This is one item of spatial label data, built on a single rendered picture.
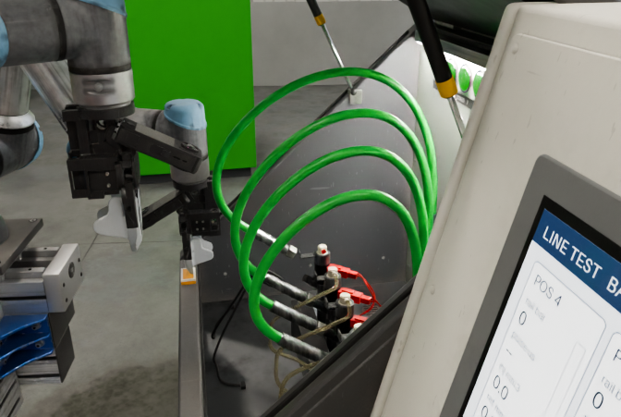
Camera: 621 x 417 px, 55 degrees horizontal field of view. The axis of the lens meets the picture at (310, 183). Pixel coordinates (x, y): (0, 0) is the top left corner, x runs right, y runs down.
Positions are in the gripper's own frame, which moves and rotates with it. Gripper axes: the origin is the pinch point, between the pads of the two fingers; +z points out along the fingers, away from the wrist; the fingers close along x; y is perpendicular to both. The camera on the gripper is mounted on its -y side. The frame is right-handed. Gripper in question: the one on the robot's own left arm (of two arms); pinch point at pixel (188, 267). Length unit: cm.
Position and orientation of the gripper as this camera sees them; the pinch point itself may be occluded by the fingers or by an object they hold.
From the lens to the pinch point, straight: 128.2
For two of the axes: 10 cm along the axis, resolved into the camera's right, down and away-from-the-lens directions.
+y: 9.8, -0.8, 1.8
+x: -2.0, -3.6, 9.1
